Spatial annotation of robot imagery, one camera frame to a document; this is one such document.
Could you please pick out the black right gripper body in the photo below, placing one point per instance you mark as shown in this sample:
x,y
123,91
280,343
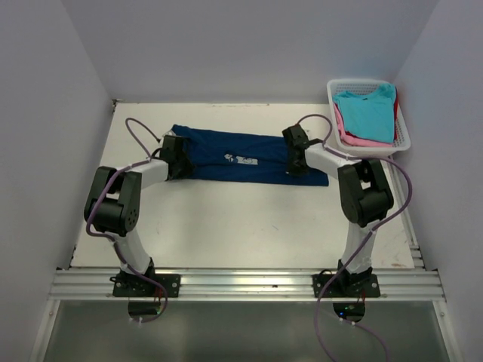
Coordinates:
x,y
295,169

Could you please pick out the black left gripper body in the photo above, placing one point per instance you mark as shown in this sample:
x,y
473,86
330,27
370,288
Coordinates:
x,y
185,166

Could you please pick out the navy blue printed t-shirt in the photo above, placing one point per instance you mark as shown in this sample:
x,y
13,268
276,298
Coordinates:
x,y
242,158

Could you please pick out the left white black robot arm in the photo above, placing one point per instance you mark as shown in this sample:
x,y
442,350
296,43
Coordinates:
x,y
112,209

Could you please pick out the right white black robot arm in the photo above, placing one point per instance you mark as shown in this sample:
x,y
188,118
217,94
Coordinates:
x,y
365,199

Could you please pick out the pink folded t-shirt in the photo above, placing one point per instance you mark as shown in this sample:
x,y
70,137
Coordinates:
x,y
351,140

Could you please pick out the white plastic laundry basket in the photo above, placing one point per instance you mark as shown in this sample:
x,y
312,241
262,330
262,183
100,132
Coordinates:
x,y
402,140

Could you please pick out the turquoise folded t-shirt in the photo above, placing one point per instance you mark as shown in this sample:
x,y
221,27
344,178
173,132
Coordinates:
x,y
369,116

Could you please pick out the red folded t-shirt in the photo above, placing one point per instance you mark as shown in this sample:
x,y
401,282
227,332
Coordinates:
x,y
395,106

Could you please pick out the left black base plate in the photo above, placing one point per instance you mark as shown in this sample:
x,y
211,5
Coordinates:
x,y
154,284

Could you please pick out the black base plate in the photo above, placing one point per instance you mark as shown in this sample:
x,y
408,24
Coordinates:
x,y
347,285
154,284

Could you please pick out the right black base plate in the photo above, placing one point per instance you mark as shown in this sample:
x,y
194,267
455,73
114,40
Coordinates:
x,y
347,285

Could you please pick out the aluminium front frame rail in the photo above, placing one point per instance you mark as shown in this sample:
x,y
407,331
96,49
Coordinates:
x,y
251,285

